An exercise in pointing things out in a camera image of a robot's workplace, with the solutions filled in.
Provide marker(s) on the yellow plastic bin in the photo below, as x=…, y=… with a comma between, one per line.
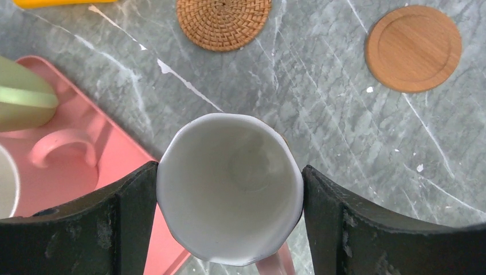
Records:
x=32, y=4

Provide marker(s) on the pink plastic tray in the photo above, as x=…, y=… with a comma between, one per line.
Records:
x=117, y=153

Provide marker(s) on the light green mug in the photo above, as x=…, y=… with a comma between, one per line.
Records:
x=27, y=100

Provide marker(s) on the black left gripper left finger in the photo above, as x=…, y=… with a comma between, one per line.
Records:
x=107, y=231

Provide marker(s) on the light wooden round coaster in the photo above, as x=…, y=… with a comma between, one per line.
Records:
x=413, y=49

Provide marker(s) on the woven rattan coaster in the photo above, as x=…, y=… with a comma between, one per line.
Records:
x=222, y=25

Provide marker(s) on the pink mug white inside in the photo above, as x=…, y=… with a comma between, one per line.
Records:
x=231, y=192

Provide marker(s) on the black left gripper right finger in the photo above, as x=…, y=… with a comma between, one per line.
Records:
x=349, y=234

